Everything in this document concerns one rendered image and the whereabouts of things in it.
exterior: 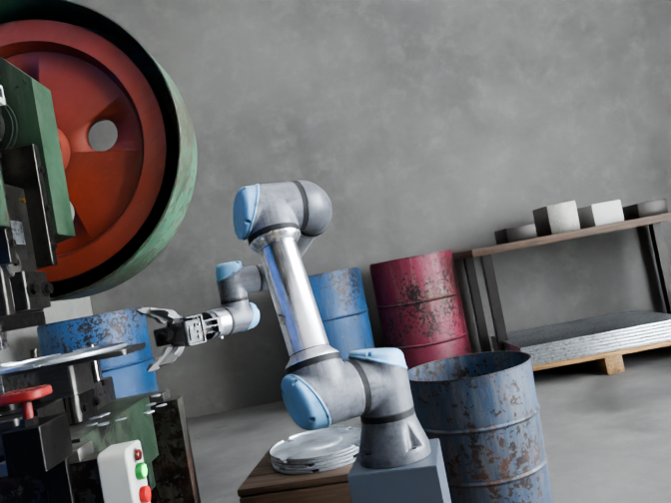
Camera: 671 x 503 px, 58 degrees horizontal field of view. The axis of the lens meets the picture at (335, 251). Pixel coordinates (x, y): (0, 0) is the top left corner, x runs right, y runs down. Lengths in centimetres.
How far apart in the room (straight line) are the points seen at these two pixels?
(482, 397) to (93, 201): 124
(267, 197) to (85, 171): 67
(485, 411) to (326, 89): 337
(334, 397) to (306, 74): 385
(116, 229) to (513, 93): 376
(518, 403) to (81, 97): 154
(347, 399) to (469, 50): 404
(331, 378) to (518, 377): 86
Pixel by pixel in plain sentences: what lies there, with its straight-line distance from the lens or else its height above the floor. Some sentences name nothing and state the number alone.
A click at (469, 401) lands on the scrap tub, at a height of 41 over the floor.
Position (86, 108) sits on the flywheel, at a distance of 185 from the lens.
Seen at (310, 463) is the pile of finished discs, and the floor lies 37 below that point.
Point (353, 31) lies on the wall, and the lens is 495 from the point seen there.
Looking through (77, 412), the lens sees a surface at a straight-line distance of 138.
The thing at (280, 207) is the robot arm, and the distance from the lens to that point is 130.
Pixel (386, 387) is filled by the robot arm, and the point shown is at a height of 61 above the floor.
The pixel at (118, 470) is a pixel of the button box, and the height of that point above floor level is 60.
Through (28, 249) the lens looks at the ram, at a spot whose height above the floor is 103.
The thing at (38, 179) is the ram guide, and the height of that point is 119.
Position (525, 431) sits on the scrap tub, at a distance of 198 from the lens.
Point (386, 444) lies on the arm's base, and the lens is 128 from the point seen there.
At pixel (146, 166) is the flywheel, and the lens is 173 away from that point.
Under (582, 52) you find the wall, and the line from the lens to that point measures 523.
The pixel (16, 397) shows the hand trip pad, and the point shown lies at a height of 75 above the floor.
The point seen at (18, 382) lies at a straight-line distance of 146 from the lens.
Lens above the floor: 85
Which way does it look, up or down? 2 degrees up
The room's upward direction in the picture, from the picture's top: 11 degrees counter-clockwise
